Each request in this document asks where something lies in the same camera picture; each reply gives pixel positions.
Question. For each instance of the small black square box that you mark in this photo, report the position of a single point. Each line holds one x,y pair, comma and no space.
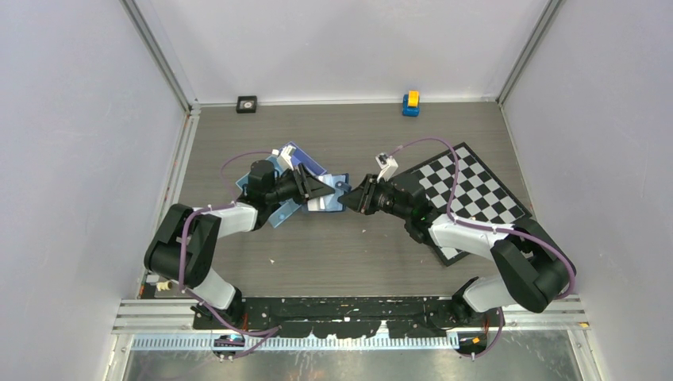
246,104

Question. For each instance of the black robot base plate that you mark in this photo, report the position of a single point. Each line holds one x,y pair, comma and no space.
346,317

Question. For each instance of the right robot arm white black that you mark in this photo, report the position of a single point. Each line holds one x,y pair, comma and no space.
532,270

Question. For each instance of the black and white checkerboard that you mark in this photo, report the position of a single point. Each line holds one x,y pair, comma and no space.
469,188

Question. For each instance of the blue and yellow toy car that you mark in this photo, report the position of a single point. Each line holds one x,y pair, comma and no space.
411,104

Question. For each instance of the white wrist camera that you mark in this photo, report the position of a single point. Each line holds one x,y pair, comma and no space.
284,156
388,166

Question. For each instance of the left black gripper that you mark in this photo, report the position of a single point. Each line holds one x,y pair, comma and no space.
307,186

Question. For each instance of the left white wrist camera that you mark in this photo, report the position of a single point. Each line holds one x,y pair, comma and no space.
284,156

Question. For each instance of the blue three-compartment organizer tray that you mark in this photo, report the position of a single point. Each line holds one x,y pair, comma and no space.
294,163

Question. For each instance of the blue card holder wallet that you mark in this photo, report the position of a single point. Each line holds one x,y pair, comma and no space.
330,203

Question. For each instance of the small white plastic part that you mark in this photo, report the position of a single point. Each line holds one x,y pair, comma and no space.
164,286

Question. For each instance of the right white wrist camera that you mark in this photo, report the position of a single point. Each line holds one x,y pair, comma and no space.
388,166

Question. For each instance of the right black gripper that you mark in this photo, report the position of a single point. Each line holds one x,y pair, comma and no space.
361,198

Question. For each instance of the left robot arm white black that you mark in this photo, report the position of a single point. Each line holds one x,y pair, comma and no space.
183,247

